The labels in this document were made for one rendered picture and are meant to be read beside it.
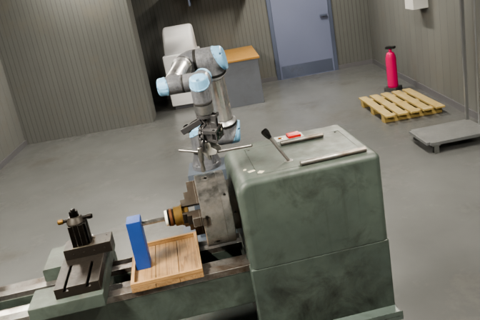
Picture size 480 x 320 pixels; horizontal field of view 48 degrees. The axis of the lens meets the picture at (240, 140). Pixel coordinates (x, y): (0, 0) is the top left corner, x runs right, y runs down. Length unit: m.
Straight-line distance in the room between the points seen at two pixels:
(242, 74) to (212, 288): 6.38
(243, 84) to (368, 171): 6.40
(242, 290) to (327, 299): 0.37
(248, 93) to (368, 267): 6.37
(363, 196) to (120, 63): 6.66
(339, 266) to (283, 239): 0.28
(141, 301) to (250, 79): 6.46
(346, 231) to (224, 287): 0.56
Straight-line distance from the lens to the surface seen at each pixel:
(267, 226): 2.22
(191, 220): 2.31
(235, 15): 9.92
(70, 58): 8.71
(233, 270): 2.34
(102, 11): 8.53
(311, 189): 2.20
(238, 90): 8.55
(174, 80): 2.18
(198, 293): 2.38
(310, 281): 2.38
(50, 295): 2.42
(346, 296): 2.48
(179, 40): 9.11
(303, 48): 10.06
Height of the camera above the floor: 2.04
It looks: 17 degrees down
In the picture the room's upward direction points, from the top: 10 degrees counter-clockwise
